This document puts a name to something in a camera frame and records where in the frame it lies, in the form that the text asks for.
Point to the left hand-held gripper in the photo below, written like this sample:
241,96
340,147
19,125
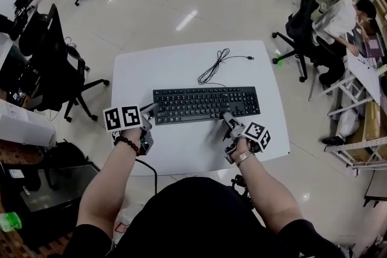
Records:
122,118

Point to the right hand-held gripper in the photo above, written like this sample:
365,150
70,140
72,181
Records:
258,136

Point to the black keyboard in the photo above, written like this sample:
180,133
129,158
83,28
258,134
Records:
205,105

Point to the person's right forearm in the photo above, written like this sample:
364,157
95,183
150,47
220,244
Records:
266,190

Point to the person's left forearm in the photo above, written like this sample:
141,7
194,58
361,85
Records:
106,184

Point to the person's right hand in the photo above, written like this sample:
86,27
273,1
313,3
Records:
243,146

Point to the person's left hand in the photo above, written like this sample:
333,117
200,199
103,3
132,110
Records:
133,136

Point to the silver wristwatch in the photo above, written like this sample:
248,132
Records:
244,157

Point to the black metal stand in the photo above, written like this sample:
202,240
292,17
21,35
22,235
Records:
243,187

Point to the black shoe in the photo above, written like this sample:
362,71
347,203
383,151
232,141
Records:
332,140

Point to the black mesh office chair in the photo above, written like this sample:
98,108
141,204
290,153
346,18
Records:
57,63

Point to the person's black clothing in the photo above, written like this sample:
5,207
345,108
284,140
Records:
196,220

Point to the red-printed plastic bag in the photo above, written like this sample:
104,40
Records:
124,223

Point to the white plastic bag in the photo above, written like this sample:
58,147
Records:
347,122

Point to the black high-back office chair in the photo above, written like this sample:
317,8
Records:
305,27

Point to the white box appliance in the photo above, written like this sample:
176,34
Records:
24,127

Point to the perforated metal rack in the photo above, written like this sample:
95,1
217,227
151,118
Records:
356,146

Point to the black glass-top cabinet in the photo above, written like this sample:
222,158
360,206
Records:
48,190

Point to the white work desk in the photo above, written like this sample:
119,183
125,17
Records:
366,78

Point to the brown cardboard box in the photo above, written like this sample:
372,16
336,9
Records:
373,124

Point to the open laptop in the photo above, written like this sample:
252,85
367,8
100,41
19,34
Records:
375,46

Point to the green plastic item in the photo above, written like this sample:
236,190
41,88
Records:
9,221

